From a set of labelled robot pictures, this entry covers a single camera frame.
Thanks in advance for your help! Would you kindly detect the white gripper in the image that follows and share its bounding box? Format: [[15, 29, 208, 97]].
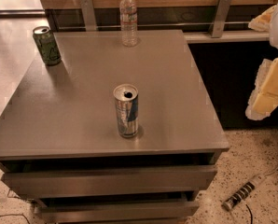
[[245, 3, 278, 120]]

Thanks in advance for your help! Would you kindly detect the silver blue redbull can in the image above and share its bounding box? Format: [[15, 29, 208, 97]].
[[113, 84, 139, 138]]

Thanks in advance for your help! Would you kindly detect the green soda can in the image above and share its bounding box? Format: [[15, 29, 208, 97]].
[[33, 26, 62, 66]]

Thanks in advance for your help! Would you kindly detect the clear plastic water bottle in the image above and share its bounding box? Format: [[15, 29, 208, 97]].
[[119, 0, 137, 47]]

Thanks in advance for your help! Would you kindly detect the white power strip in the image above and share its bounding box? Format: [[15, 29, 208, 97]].
[[222, 174, 266, 212]]

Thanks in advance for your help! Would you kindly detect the grey upper drawer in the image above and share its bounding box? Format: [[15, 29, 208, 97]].
[[2, 165, 216, 199]]

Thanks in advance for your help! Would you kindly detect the grey drawer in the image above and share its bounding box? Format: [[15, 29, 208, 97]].
[[2, 165, 216, 199], [37, 201, 199, 223]]

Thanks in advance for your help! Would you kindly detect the grey drawer cabinet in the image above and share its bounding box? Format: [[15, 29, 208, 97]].
[[0, 30, 229, 224]]

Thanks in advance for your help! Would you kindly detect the grey lower drawer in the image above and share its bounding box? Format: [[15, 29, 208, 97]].
[[37, 201, 199, 223]]

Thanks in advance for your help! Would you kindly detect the right metal bracket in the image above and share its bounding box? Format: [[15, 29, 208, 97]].
[[209, 0, 232, 38]]

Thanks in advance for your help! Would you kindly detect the metal bracket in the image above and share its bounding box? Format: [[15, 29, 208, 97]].
[[209, 0, 232, 38], [80, 0, 97, 31]]

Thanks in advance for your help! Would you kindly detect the white power strip cord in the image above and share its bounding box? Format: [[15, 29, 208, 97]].
[[263, 154, 278, 178]]

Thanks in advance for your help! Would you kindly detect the left metal bracket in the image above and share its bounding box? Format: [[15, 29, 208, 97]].
[[80, 0, 97, 31]]

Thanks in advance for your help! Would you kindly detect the black floor cable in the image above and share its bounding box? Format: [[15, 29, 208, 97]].
[[0, 189, 36, 224]]

